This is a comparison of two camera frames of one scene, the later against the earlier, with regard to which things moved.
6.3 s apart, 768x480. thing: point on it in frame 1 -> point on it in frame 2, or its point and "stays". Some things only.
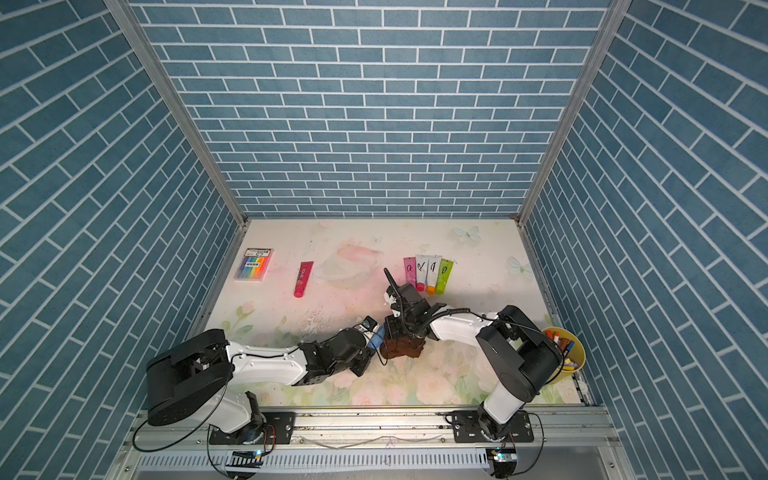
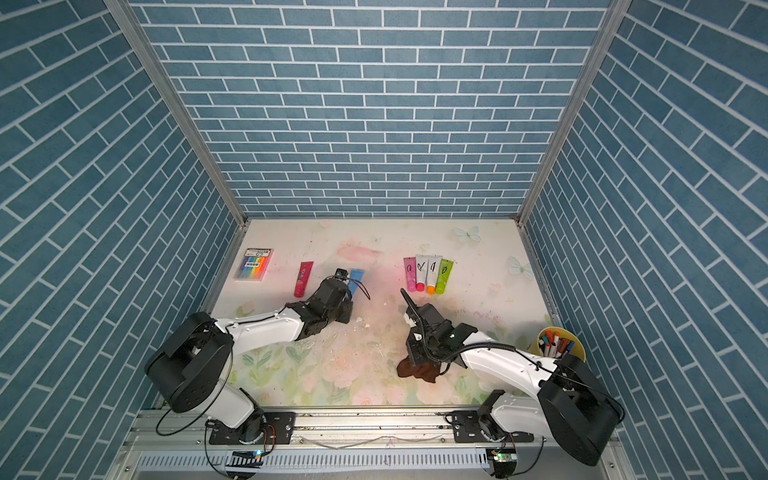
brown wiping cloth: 402,346 -> 427,371
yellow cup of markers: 573,354 stays
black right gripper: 389,327 -> 411,348
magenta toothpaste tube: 410,265 stays
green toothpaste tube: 444,275 stays
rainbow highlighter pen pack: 254,264 stays
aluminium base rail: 370,443 stays
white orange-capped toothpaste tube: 433,269 stays
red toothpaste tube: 302,279 stays
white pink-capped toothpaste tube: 421,262 stays
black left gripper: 365,363 -> 347,310
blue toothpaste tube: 377,337 -> 358,275
